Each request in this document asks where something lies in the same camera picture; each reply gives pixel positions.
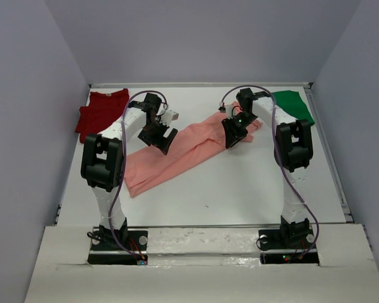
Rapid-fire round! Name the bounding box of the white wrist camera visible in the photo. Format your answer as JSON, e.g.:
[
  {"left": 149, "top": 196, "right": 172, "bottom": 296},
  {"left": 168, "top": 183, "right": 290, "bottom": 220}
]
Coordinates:
[
  {"left": 159, "top": 109, "right": 179, "bottom": 127},
  {"left": 218, "top": 102, "right": 240, "bottom": 119}
]

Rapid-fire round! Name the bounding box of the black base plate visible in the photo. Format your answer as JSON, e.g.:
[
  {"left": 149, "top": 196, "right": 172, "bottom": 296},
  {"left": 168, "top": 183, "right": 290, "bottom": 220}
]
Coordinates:
[
  {"left": 256, "top": 229, "right": 320, "bottom": 265},
  {"left": 87, "top": 229, "right": 148, "bottom": 266}
]

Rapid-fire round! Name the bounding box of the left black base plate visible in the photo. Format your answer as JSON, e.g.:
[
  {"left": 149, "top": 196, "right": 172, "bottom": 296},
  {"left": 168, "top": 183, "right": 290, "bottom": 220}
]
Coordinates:
[{"left": 87, "top": 229, "right": 148, "bottom": 266}]

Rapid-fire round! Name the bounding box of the pink t-shirt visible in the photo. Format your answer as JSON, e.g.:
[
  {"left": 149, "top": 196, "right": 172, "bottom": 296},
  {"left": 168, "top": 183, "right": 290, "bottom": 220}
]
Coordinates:
[{"left": 124, "top": 100, "right": 263, "bottom": 199}]

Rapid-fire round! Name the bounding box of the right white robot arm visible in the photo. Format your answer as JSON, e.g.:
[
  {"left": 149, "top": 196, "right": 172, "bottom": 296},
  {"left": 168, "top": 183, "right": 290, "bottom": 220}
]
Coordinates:
[{"left": 219, "top": 85, "right": 314, "bottom": 251}]

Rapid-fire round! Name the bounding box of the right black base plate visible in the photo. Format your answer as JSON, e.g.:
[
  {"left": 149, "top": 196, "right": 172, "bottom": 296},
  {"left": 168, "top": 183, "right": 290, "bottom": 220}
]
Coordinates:
[{"left": 256, "top": 229, "right": 320, "bottom": 265}]

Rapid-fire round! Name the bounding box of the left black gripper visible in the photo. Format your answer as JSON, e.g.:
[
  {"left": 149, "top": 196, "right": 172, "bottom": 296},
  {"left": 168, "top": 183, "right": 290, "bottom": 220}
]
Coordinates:
[{"left": 138, "top": 119, "right": 177, "bottom": 155}]

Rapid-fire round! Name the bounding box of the red folded t-shirt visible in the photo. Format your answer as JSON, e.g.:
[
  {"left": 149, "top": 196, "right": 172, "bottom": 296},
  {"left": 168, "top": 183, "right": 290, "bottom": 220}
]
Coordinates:
[{"left": 75, "top": 88, "right": 129, "bottom": 144}]

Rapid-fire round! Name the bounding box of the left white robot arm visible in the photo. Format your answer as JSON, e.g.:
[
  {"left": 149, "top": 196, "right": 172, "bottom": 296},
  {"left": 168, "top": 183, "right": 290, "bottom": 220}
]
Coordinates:
[{"left": 80, "top": 90, "right": 178, "bottom": 254}]

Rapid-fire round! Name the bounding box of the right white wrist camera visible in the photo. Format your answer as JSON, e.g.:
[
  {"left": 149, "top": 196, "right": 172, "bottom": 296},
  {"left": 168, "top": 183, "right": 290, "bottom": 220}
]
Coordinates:
[{"left": 218, "top": 102, "right": 240, "bottom": 119}]

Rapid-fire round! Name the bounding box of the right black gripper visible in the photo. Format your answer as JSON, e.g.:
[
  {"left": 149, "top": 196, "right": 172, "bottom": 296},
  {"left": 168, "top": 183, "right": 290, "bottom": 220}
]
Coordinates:
[{"left": 222, "top": 111, "right": 258, "bottom": 149}]

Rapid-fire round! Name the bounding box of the green t-shirt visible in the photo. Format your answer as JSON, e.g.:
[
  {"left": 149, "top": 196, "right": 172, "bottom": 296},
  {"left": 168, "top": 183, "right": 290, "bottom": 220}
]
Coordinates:
[{"left": 273, "top": 90, "right": 315, "bottom": 125}]

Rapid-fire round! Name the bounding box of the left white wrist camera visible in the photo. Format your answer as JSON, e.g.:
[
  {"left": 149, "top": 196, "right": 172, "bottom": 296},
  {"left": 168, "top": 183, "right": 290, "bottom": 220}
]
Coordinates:
[{"left": 159, "top": 109, "right": 179, "bottom": 127}]

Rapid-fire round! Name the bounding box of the white cardboard front cover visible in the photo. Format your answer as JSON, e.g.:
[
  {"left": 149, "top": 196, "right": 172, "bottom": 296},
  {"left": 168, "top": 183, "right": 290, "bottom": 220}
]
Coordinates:
[{"left": 26, "top": 224, "right": 379, "bottom": 302}]

